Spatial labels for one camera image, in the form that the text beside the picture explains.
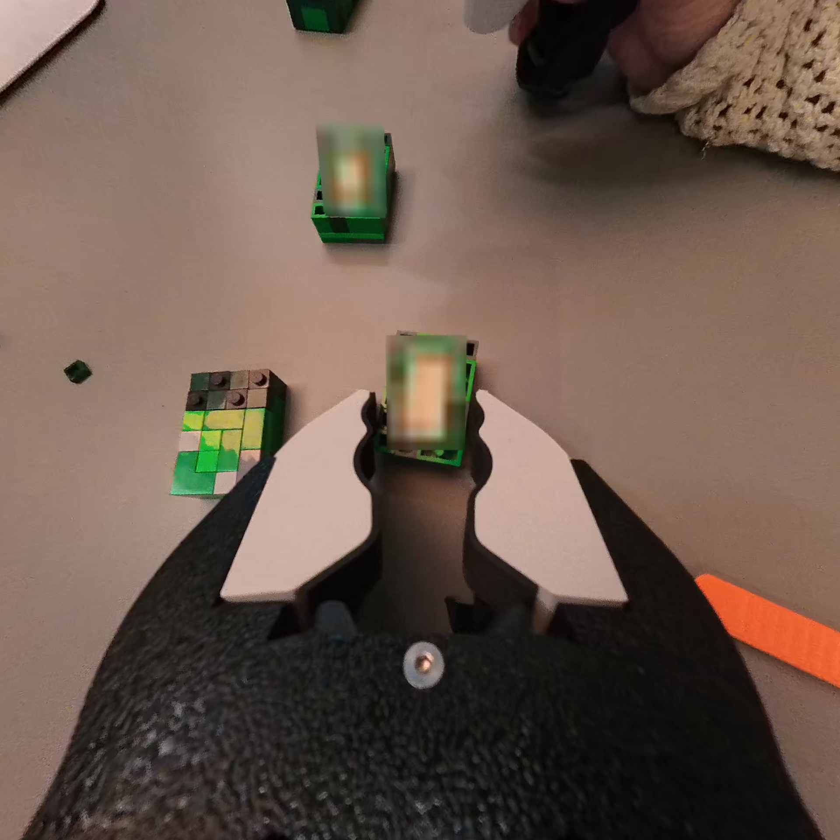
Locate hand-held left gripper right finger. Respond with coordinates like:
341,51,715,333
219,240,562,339
461,388,630,636

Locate person's right hand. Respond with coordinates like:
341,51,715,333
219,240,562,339
607,0,737,94

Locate white stand with clear arms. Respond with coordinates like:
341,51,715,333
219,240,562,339
0,0,105,98

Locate orange brick separator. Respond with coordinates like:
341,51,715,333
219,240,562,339
694,573,840,690

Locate small green lego cube head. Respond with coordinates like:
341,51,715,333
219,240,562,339
287,0,361,32

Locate person's right forearm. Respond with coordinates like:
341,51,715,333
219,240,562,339
629,0,840,173

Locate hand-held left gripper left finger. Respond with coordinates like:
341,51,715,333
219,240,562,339
218,388,385,630

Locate green lego block tan tile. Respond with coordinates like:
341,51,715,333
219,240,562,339
169,369,287,500
374,331,480,468
310,125,396,245

